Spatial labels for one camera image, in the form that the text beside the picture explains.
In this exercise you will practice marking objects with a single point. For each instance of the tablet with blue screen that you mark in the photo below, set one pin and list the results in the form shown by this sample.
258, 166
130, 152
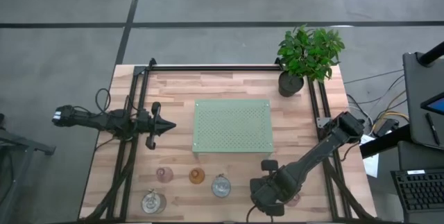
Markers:
435, 104

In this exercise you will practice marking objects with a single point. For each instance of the amber glass candle holder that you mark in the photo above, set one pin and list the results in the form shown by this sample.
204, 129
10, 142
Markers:
196, 175

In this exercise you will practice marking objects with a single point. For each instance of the black keyboard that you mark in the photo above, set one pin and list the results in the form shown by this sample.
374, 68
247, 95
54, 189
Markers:
419, 191

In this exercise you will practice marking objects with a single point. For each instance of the black power adapter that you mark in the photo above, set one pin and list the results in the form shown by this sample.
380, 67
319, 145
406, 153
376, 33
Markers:
388, 127

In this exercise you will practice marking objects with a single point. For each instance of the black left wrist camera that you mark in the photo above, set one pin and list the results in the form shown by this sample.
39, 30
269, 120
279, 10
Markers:
144, 124

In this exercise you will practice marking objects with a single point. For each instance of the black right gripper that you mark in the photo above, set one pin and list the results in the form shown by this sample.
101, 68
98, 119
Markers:
277, 189

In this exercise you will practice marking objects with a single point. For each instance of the black crossbar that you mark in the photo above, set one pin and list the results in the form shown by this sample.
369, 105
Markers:
385, 141

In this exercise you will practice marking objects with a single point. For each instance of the white paper sheet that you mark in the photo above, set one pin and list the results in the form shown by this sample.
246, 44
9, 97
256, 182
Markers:
371, 163

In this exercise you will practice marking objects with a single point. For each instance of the black pen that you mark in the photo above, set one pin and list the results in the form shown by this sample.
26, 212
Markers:
433, 128

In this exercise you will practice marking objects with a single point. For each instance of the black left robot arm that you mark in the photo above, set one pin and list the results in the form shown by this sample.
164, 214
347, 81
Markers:
86, 120

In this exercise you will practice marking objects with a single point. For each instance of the pink glass candle holder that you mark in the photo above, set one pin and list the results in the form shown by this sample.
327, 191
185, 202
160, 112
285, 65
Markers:
295, 201
164, 174

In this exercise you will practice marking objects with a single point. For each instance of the black pole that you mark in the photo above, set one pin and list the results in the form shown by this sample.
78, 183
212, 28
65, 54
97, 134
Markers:
431, 54

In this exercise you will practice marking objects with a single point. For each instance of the clear glass cup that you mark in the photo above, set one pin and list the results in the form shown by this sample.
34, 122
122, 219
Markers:
152, 202

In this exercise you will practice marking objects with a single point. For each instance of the silver metal bracket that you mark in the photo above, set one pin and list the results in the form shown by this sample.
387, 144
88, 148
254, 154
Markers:
322, 122

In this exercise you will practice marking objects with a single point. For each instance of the black aluminium table frame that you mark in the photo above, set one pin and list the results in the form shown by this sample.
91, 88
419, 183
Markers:
215, 68

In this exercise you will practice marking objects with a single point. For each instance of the green perforated metal shelf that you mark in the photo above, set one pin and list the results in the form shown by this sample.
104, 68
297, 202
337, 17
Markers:
232, 127

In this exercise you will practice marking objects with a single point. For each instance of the clear jar with printed label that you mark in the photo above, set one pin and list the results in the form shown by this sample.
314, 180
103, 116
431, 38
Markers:
221, 186

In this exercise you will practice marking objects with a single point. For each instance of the black plant pot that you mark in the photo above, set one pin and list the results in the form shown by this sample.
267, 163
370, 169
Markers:
289, 84

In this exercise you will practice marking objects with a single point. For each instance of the grey metal stand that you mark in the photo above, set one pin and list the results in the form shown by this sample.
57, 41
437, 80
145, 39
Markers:
21, 144

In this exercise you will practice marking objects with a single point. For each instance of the green leafy plant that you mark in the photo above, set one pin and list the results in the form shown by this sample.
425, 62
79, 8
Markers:
308, 50

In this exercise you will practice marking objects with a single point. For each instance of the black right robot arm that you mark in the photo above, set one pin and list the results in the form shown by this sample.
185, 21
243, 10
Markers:
319, 151

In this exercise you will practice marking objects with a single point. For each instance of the grey side desk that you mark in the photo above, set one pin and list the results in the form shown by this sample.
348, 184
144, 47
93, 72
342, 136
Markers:
416, 88

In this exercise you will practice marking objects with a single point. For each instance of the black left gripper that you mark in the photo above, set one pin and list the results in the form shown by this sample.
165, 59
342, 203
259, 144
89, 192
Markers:
155, 140

